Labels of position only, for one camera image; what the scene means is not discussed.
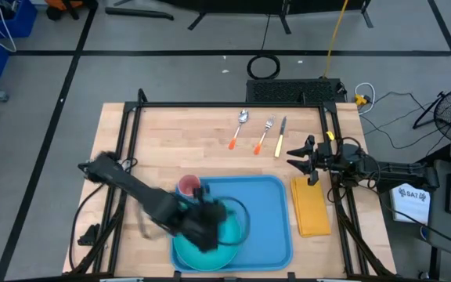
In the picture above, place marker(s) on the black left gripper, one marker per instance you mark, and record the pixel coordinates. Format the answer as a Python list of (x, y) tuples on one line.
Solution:
[(204, 223)]

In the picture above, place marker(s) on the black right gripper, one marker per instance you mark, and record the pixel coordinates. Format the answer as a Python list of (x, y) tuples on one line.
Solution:
[(325, 158)]

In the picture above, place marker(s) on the teal plate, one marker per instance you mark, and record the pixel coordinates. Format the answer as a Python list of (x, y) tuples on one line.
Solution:
[(194, 256)]

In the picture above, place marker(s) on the pink plastic cup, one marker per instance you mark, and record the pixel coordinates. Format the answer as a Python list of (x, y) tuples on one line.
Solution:
[(188, 185)]

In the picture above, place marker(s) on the yellow cloth napkin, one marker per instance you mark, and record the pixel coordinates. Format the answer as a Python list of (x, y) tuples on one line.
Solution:
[(311, 209)]

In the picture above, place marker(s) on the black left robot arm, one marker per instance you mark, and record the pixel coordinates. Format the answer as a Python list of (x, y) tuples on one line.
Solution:
[(131, 184)]

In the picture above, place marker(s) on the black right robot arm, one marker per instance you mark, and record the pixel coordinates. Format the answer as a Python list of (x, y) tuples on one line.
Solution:
[(397, 172)]

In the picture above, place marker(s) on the yellow tag on arm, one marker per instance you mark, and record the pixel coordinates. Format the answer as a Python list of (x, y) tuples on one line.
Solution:
[(330, 135)]

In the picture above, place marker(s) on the blue plastic tray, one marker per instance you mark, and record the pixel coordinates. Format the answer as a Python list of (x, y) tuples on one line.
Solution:
[(268, 219)]

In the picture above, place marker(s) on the black perforated computer case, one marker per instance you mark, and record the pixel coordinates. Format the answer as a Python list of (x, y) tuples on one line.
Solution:
[(288, 91)]

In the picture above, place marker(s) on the yellow power plug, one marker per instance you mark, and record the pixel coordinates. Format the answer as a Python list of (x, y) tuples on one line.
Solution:
[(360, 100)]

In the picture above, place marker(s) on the white printed box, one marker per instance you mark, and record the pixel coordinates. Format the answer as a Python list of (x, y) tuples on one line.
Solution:
[(409, 203)]

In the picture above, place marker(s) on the black metal bar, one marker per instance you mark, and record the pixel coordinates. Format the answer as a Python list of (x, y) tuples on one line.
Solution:
[(139, 13)]

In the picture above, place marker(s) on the orange shop vacuum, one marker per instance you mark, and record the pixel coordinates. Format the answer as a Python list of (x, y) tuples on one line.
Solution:
[(63, 4)]

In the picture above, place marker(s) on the black metal table frame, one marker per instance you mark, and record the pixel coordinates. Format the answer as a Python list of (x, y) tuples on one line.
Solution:
[(225, 104)]

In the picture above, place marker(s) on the black clamp bracket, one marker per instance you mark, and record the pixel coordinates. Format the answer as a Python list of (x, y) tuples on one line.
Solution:
[(89, 235)]

